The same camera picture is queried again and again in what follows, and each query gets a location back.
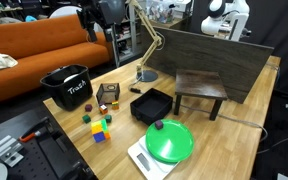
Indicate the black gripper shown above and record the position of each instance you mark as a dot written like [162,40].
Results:
[90,18]

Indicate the white kitchen scale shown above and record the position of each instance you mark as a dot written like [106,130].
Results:
[144,161]

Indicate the black inline lamp switch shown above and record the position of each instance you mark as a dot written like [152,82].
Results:
[135,90]

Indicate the black open tray box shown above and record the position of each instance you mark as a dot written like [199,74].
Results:
[152,106]

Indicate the orange sofa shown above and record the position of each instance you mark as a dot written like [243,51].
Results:
[34,43]

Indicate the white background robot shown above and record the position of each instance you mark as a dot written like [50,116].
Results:
[217,20]

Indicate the aluminium extrusion rail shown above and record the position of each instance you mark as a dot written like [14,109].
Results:
[4,151]

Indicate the white round item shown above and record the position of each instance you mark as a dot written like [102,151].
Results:
[71,78]

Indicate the large multicolour puzzle cube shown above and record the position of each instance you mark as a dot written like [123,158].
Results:
[100,130]

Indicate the clear plastic storage bin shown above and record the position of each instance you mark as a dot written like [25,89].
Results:
[165,11]

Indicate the black breadboard table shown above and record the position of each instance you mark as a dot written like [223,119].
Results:
[40,156]

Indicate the green plate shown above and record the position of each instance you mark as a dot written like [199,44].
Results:
[172,143]

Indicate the small teal object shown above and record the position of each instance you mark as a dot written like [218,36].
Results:
[31,18]

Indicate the dark wooden stool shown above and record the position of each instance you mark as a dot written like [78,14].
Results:
[200,83]

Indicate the small orange white cube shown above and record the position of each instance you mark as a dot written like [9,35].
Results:
[103,109]

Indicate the metal shelf rack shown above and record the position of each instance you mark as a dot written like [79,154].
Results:
[130,33]

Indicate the black trash bin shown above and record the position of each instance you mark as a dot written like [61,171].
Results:
[70,95]

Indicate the purple cube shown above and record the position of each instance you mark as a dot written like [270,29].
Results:
[88,107]
[159,125]

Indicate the white round chair back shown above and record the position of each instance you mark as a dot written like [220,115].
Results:
[64,11]

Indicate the green cube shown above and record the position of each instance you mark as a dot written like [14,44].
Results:
[86,119]
[108,118]

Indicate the small yellow red cube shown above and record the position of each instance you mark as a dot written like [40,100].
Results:
[115,105]

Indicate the dark wooden board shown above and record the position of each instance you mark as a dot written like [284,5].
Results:
[210,53]

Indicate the small wooden frame box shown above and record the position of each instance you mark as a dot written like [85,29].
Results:
[108,95]

